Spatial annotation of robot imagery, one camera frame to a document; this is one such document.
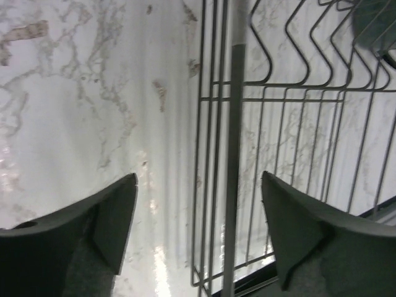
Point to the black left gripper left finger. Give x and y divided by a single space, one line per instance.
75 251

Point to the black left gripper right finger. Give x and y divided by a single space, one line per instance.
322 251

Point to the black wire dish rack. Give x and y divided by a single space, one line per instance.
282 89

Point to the blue patterned bowl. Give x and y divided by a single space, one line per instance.
373 27

